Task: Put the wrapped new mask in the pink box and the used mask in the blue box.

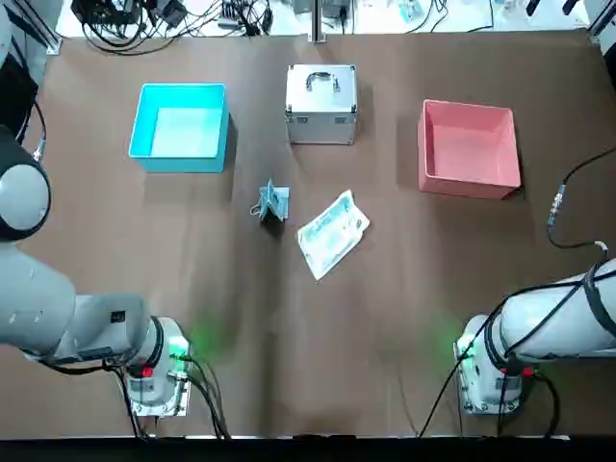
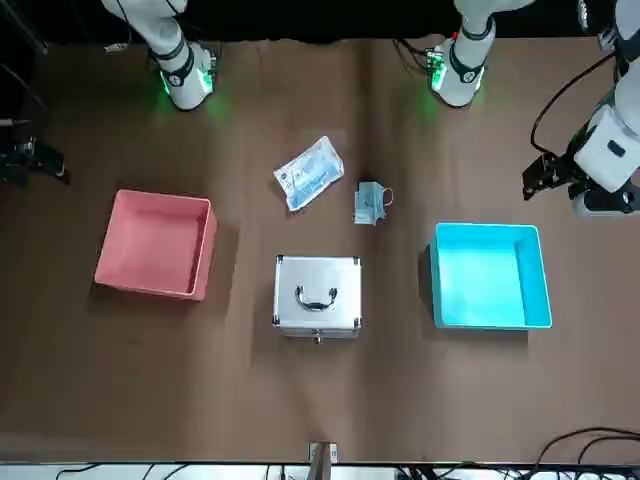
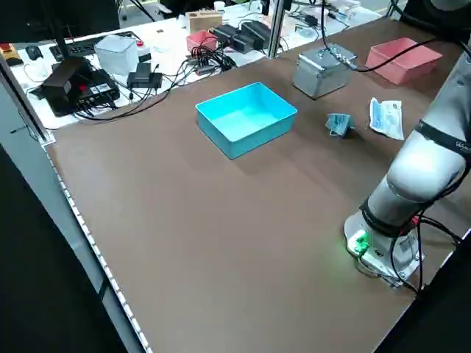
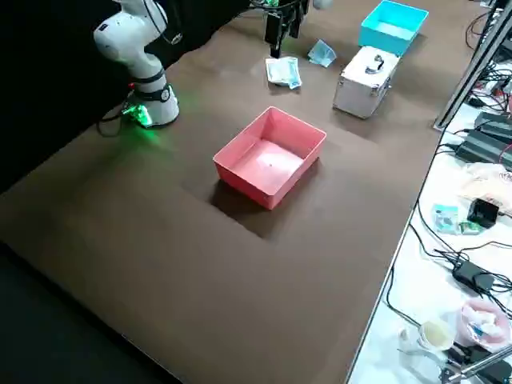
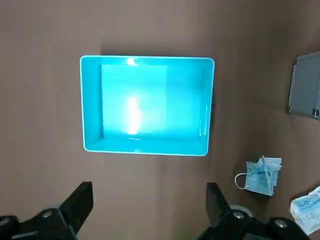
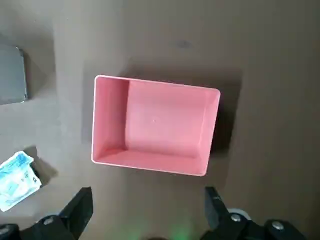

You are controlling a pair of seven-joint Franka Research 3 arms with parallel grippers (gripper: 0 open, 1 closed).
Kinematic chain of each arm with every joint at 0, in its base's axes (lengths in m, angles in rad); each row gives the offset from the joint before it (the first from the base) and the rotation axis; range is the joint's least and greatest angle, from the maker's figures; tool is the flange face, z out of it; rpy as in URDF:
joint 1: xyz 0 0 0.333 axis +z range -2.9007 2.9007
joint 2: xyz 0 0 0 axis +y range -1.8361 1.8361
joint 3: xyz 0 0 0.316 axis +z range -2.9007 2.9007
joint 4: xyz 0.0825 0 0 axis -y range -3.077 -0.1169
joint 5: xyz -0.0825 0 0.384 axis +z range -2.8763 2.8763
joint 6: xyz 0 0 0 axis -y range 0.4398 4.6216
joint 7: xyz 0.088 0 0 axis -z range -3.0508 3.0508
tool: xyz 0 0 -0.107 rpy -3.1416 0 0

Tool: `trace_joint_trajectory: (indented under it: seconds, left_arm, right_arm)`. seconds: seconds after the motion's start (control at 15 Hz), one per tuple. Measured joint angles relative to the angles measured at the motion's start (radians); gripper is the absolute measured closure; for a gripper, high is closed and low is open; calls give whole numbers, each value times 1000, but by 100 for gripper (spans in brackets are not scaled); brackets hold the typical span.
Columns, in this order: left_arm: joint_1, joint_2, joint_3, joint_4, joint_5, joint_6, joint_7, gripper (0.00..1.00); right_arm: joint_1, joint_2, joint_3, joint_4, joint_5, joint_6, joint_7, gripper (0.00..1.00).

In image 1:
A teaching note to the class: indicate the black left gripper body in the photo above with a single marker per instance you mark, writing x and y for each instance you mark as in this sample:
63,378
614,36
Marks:
17,98

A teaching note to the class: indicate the used light blue face mask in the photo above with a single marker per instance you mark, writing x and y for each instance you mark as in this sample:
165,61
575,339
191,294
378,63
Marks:
272,204

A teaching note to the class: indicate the new face mask packet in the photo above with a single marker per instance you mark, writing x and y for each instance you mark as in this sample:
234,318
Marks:
332,233

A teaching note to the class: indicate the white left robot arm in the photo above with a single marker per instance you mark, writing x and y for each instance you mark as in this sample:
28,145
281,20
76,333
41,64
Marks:
38,308

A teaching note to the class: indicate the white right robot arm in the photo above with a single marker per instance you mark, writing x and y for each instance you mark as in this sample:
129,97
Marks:
544,317

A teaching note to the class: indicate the blue plastic box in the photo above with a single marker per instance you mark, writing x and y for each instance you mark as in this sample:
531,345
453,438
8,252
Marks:
185,130

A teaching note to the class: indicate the pink plastic box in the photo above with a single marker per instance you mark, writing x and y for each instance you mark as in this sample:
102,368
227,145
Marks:
469,144

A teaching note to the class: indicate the black power adapter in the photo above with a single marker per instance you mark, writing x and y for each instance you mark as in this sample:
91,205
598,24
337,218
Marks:
173,10

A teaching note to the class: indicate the grey power strip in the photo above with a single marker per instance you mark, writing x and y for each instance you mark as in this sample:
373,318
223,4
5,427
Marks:
233,12

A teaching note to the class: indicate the blue and white packet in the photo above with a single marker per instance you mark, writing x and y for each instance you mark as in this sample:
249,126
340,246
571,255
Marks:
413,9

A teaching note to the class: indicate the aluminium rail with bracket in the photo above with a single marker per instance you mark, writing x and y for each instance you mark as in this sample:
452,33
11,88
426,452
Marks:
53,43

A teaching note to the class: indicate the aluminium profile post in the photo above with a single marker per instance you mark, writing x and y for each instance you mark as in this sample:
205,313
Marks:
316,21

